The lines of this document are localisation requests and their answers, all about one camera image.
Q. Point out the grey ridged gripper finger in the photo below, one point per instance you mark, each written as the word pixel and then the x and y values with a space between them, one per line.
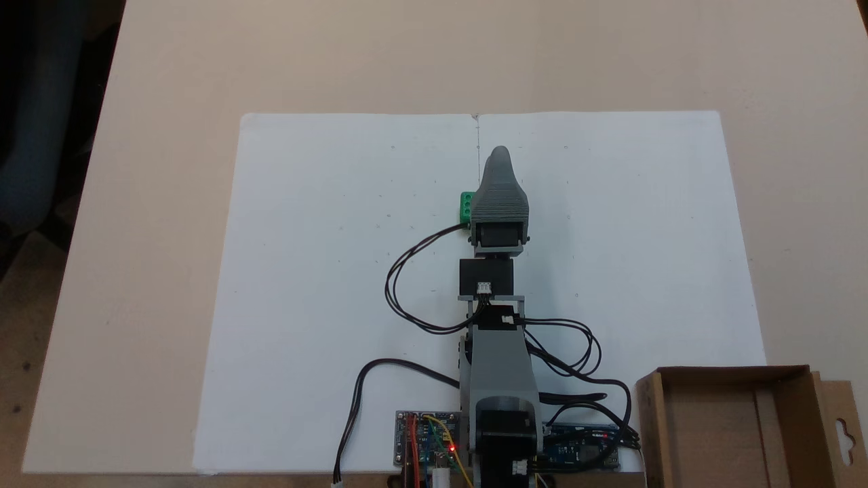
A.
pixel 500 179

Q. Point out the green dice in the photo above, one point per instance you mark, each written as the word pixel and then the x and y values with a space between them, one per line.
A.
pixel 466 207

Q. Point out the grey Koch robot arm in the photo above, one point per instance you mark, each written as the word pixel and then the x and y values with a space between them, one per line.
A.
pixel 498 366

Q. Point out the white paper sheet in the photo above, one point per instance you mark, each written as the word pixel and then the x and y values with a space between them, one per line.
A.
pixel 644 271
pixel 325 305

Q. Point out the white plug connector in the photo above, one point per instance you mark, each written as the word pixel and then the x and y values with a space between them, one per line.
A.
pixel 441 478

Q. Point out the brown cardboard box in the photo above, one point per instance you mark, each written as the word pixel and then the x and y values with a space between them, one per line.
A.
pixel 719 434

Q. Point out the dark blue chair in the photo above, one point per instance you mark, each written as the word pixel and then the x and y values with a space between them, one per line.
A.
pixel 41 102

